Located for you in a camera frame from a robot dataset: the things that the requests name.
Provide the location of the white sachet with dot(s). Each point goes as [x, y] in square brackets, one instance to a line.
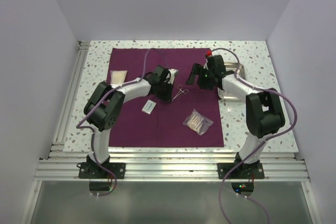
[149, 107]

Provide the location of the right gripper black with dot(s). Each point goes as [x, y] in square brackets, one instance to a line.
[196, 70]

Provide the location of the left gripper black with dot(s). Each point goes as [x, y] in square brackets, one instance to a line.
[167, 97]

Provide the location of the steel forceps with ring handles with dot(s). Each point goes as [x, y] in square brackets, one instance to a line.
[181, 90]

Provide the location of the white gauze packet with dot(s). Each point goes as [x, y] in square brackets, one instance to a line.
[118, 76]

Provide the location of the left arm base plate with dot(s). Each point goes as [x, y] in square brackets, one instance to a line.
[93, 171]

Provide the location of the clear bag printed pack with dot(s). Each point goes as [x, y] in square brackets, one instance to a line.
[198, 123]

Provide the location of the aluminium frame rails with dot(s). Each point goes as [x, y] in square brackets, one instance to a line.
[168, 185]

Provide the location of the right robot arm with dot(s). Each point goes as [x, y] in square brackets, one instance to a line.
[264, 114]

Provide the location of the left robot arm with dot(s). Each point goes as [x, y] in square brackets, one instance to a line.
[102, 112]

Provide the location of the purple cloth mat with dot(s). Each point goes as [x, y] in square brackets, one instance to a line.
[164, 126]

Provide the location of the steel instrument tray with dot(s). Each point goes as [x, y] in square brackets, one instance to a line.
[224, 95]

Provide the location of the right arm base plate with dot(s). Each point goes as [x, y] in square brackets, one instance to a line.
[244, 171]

